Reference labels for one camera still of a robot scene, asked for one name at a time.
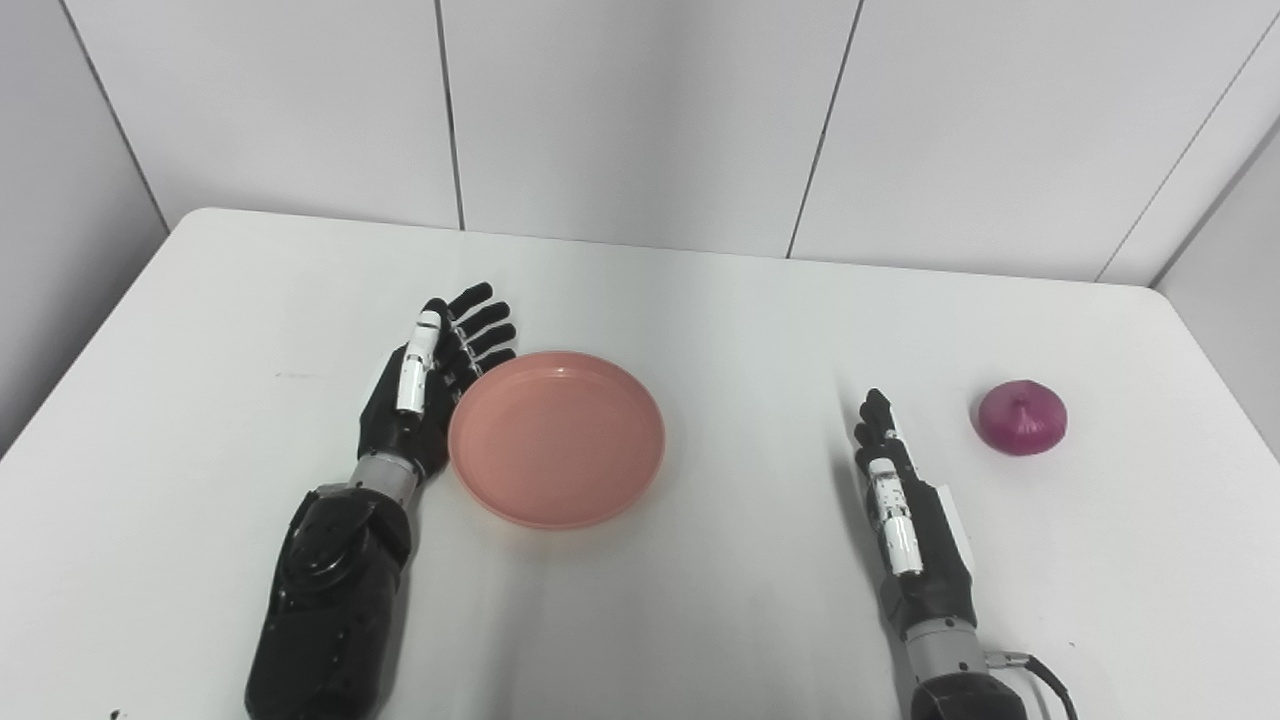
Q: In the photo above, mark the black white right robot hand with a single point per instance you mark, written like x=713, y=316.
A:
x=935, y=570

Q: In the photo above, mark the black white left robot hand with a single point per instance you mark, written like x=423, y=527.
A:
x=385, y=425

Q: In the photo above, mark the pink plate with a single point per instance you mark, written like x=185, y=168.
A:
x=556, y=440

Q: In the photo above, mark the purple red onion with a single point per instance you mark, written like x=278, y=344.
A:
x=1020, y=418

